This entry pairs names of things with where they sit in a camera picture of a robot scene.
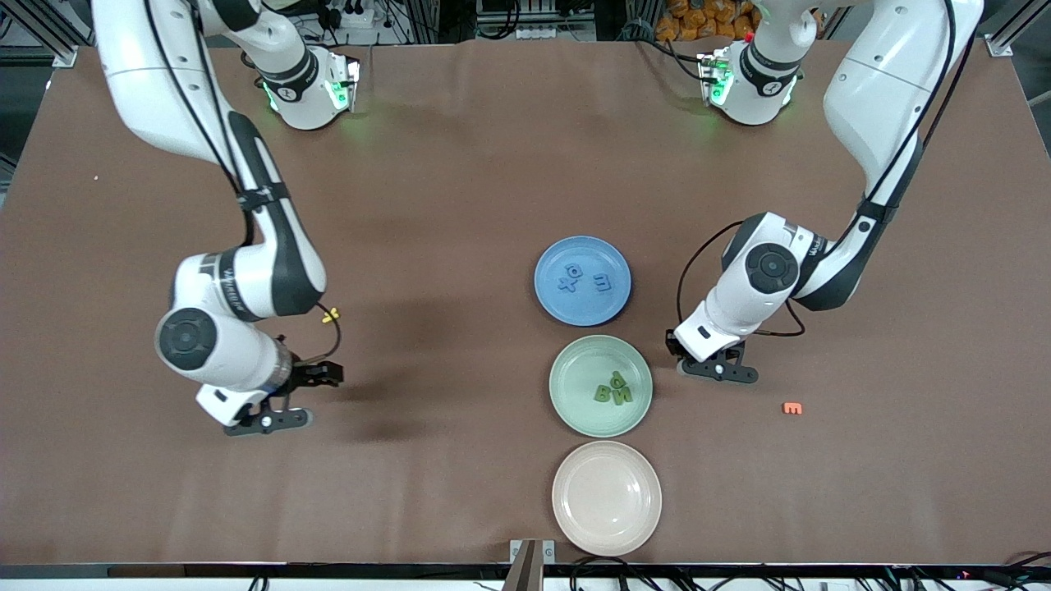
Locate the aluminium frame post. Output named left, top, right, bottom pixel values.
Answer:
left=984, top=0, right=1051, bottom=58
left=0, top=0, right=79, bottom=68

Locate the brown table cover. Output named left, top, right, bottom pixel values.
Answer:
left=0, top=39, right=1051, bottom=567

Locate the white power strip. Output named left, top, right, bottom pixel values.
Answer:
left=316, top=0, right=377, bottom=30
left=513, top=23, right=594, bottom=42

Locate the blue plate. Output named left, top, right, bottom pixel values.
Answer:
left=534, top=236, right=633, bottom=328

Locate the green plate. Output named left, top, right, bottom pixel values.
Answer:
left=548, top=334, right=654, bottom=438

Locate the pile of orange objects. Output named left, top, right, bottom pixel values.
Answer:
left=657, top=0, right=760, bottom=42

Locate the beige plate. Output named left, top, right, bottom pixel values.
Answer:
left=551, top=440, right=663, bottom=557

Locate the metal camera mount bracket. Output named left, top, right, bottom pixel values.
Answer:
left=503, top=538, right=557, bottom=591

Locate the black table edge rail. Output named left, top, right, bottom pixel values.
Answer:
left=0, top=562, right=1051, bottom=580

